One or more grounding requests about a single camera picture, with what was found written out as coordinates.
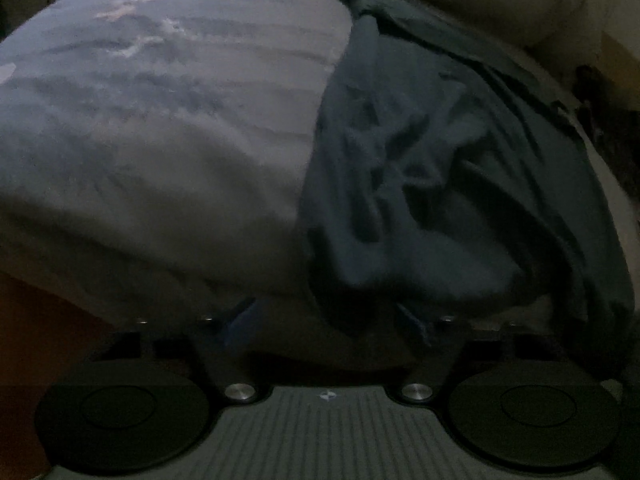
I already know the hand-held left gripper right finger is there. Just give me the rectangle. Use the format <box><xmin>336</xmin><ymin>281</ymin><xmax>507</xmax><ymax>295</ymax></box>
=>
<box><xmin>395</xmin><ymin>304</ymin><xmax>566</xmax><ymax>405</ymax></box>

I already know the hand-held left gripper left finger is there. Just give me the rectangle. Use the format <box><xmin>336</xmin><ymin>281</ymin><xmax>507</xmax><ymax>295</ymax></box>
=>
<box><xmin>85</xmin><ymin>297</ymin><xmax>262</xmax><ymax>406</ymax></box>

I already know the dark blue shirt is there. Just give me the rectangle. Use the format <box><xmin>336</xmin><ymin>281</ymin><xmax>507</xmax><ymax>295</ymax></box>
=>
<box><xmin>299</xmin><ymin>0</ymin><xmax>637</xmax><ymax>378</ymax></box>

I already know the grey cloth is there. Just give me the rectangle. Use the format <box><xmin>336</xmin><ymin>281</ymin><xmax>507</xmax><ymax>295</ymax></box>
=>
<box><xmin>570</xmin><ymin>64</ymin><xmax>640</xmax><ymax>193</ymax></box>

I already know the white rolled comforter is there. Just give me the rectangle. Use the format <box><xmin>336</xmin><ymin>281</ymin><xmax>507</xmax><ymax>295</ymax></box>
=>
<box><xmin>310</xmin><ymin>0</ymin><xmax>603</xmax><ymax>63</ymax></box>

